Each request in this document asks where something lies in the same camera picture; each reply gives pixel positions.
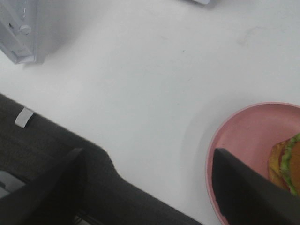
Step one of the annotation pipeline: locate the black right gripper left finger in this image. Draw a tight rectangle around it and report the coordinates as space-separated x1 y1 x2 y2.
0 148 86 225

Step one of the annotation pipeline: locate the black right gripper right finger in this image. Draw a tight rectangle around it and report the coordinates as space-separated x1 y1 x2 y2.
211 149 300 225

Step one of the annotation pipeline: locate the toy hamburger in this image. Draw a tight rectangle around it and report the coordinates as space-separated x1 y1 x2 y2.
268 134 300 196

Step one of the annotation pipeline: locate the pink round plate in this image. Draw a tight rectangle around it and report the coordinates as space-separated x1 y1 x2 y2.
205 102 300 225

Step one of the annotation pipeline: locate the white microwave door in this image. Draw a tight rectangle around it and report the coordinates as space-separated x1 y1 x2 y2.
0 0 38 64

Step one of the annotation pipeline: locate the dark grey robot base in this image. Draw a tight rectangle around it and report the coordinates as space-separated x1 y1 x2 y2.
0 95 197 225

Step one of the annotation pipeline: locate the white label sticker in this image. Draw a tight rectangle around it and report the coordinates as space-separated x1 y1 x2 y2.
15 107 34 128

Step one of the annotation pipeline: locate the white microwave oven body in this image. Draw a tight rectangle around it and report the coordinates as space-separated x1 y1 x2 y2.
191 0 210 5

